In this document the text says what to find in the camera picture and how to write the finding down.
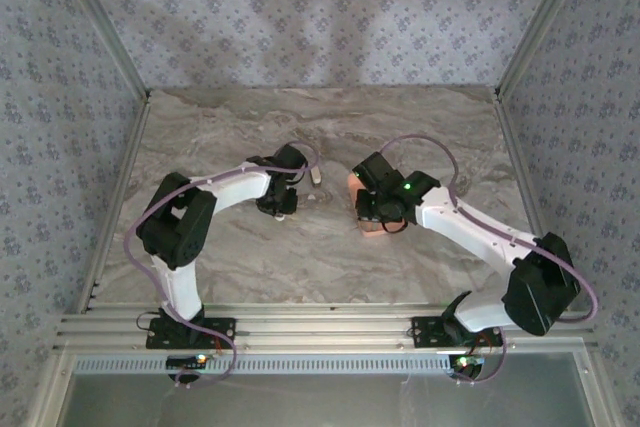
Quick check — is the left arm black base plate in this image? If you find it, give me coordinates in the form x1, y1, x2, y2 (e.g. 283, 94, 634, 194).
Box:
145, 316, 237, 351

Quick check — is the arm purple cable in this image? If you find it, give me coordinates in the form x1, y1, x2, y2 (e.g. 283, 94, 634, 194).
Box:
380, 133, 600, 388
123, 140, 324, 391

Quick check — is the aluminium table side rail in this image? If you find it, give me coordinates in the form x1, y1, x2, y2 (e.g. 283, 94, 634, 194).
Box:
74, 94, 154, 316
493, 94, 572, 311

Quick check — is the grey metal sheet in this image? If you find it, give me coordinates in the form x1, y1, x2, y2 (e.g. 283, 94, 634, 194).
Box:
64, 374, 596, 427

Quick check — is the aluminium frame post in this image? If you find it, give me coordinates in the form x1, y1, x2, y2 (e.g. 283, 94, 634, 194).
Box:
47, 0, 153, 101
493, 0, 597, 98

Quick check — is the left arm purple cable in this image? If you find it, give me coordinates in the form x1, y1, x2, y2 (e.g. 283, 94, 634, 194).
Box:
123, 140, 324, 391

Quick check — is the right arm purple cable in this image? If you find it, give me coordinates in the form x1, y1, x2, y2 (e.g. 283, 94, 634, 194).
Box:
380, 133, 600, 388

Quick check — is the pink plastic tray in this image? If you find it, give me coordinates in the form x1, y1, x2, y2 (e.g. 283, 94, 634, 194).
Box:
346, 171, 410, 242

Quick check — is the grey slotted cable duct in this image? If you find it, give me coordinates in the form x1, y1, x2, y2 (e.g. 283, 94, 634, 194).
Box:
73, 352, 454, 376

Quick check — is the aluminium mounting rail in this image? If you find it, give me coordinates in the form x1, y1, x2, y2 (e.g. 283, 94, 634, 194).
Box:
53, 302, 599, 352

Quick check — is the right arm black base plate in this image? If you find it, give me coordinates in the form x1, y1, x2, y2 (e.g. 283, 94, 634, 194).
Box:
410, 315, 504, 349

